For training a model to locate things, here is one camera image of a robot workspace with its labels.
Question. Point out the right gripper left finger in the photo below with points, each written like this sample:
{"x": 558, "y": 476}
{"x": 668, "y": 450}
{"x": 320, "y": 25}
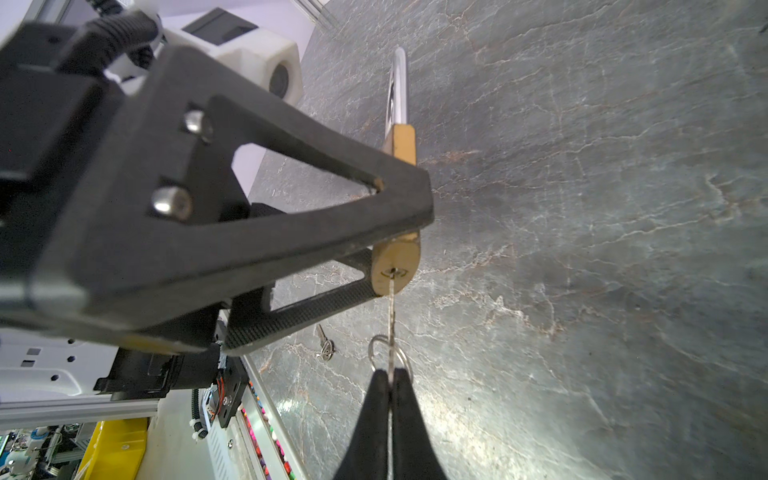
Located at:
{"x": 367, "y": 454}

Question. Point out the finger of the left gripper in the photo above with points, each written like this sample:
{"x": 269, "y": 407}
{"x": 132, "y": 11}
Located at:
{"x": 193, "y": 240}
{"x": 253, "y": 324}

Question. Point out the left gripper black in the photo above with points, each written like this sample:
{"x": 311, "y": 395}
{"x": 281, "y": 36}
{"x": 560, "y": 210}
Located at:
{"x": 61, "y": 211}

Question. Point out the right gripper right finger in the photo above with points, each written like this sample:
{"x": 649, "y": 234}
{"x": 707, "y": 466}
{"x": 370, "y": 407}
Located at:
{"x": 412, "y": 451}

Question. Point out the silver key with ring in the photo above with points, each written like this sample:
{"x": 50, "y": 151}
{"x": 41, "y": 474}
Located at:
{"x": 394, "y": 351}

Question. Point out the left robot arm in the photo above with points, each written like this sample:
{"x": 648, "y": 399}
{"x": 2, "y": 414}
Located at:
{"x": 45, "y": 367}

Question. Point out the small dark key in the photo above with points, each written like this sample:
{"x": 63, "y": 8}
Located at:
{"x": 327, "y": 346}

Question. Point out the yellow plastic bin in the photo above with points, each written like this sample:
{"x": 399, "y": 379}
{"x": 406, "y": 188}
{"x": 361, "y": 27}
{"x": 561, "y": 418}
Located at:
{"x": 115, "y": 451}

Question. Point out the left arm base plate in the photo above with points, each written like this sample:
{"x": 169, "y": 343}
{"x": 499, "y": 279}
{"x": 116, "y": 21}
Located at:
{"x": 231, "y": 384}

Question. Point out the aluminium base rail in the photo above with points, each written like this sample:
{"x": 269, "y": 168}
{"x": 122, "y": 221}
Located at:
{"x": 256, "y": 444}

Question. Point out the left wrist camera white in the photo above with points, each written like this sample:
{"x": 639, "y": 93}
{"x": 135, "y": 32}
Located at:
{"x": 217, "y": 54}

